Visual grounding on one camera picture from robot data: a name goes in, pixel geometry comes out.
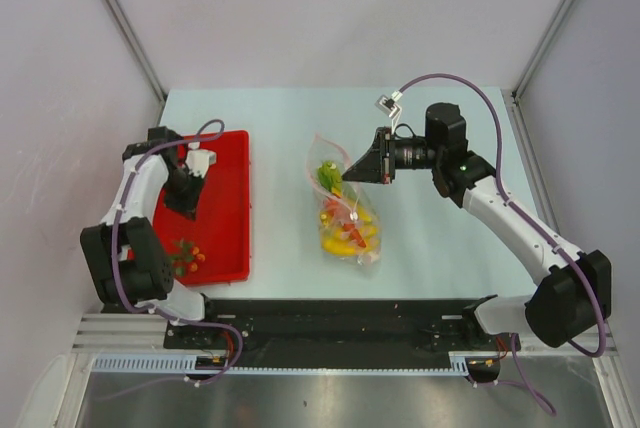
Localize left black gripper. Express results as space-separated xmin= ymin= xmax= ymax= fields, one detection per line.
xmin=161 ymin=168 xmax=207 ymax=222

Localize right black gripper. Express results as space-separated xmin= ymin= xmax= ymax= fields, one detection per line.
xmin=343 ymin=127 xmax=441 ymax=185

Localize green cucumber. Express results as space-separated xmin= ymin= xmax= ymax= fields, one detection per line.
xmin=316 ymin=160 xmax=342 ymax=192

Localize orange carrot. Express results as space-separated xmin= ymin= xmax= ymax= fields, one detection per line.
xmin=323 ymin=198 xmax=366 ymax=249

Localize clear zip top bag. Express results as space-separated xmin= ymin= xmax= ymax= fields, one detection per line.
xmin=305 ymin=135 xmax=382 ymax=269

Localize red strawberries with leaves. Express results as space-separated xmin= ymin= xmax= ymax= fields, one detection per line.
xmin=169 ymin=239 xmax=206 ymax=278

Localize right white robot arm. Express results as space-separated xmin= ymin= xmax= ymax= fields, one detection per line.
xmin=342 ymin=97 xmax=611 ymax=356

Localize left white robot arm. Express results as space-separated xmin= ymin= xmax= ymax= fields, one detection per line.
xmin=80 ymin=127 xmax=221 ymax=348

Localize red plastic tray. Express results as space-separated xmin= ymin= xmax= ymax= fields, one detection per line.
xmin=153 ymin=130 xmax=251 ymax=288

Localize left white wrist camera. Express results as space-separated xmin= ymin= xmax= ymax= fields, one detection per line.
xmin=185 ymin=142 xmax=217 ymax=179

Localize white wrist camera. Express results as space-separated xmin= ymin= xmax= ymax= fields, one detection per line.
xmin=185 ymin=142 xmax=217 ymax=179
xmin=375 ymin=91 xmax=403 ymax=132

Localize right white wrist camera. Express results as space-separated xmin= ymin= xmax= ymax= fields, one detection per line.
xmin=375 ymin=91 xmax=403 ymax=132

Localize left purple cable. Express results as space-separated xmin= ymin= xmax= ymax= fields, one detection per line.
xmin=109 ymin=119 xmax=245 ymax=390

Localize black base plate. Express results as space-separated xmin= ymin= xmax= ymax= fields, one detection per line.
xmin=102 ymin=296 xmax=584 ymax=369

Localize white slotted cable duct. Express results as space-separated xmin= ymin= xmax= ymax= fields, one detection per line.
xmin=92 ymin=354 xmax=469 ymax=377

